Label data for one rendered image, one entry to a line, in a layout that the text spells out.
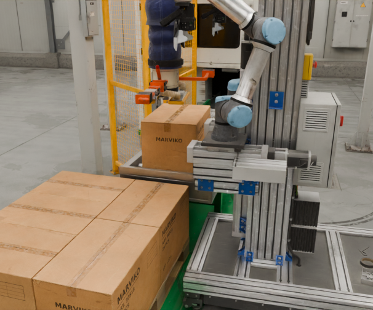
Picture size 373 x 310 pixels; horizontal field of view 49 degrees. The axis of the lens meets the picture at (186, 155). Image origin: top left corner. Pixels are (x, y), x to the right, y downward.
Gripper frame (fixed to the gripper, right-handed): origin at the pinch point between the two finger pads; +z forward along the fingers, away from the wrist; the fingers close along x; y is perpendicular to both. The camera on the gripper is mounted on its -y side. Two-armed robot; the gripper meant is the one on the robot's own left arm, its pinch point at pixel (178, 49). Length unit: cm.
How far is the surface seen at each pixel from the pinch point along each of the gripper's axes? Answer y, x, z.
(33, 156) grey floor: -240, 229, 152
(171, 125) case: -25, 79, 58
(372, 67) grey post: 150, 345, 49
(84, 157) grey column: -131, 151, 116
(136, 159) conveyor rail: -58, 96, 93
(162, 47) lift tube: -27, 66, 5
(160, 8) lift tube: -27, 65, -18
